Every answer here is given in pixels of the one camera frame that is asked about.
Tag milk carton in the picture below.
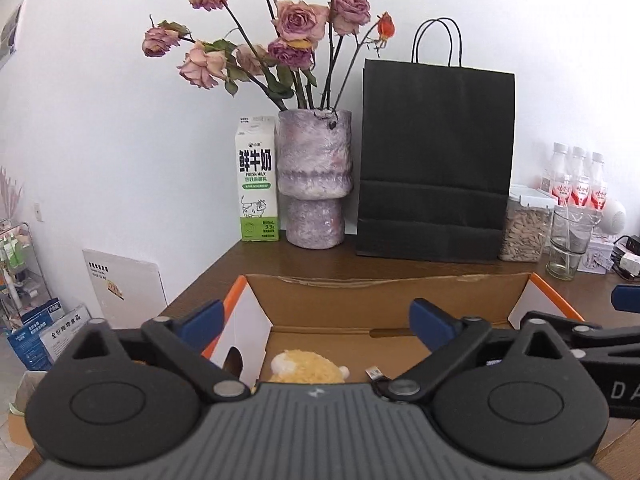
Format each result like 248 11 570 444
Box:
234 116 280 242

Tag water bottle middle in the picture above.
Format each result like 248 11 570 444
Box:
568 146 591 208

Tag red cardboard box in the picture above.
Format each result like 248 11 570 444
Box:
202 273 581 386

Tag water bottle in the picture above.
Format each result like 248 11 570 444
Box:
568 146 591 208
540 143 572 206
588 152 608 210

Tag white power adapter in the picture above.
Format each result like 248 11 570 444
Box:
618 252 640 278

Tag blue white boxes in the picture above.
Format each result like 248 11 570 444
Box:
8 298 91 370

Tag black paper bag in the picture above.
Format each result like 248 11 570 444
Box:
356 18 515 262

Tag white round speaker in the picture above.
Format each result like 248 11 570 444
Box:
599 204 626 236

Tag dried pink roses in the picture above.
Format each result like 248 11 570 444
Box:
141 0 397 112

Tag water bottle right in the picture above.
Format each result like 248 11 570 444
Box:
588 152 608 210

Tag purple ceramic vase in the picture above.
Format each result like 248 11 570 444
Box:
276 108 352 250

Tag seed storage container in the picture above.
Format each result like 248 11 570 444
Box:
499 184 556 262

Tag yellow white plush sheep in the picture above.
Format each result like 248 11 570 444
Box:
269 350 350 385

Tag water bottle left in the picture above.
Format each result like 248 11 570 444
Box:
540 143 572 206

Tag white leaning board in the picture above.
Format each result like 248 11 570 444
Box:
82 249 167 328

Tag glass cup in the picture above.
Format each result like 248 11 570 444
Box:
546 205 602 281

